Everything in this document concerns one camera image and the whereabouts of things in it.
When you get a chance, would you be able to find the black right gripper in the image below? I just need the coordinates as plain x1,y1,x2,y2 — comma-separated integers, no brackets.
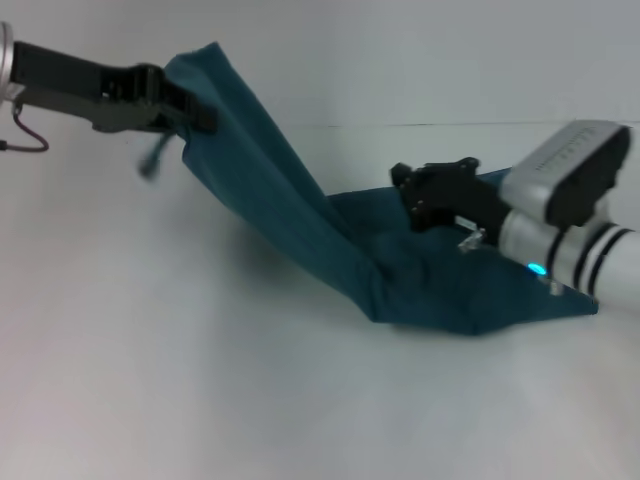
388,156,512,247

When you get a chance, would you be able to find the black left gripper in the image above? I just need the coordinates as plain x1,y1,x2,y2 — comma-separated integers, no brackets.
11,40,219,135

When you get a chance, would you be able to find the blue shirt with FREE print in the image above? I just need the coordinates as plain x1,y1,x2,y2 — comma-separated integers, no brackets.
138,41,599,339

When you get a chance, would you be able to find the silver cable connector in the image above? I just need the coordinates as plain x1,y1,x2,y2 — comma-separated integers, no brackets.
456,226,489,254

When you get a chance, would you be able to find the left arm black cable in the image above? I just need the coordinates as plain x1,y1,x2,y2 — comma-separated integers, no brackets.
0,101,49,154

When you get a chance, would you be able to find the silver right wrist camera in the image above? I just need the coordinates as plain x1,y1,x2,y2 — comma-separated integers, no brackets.
498,118,633,229

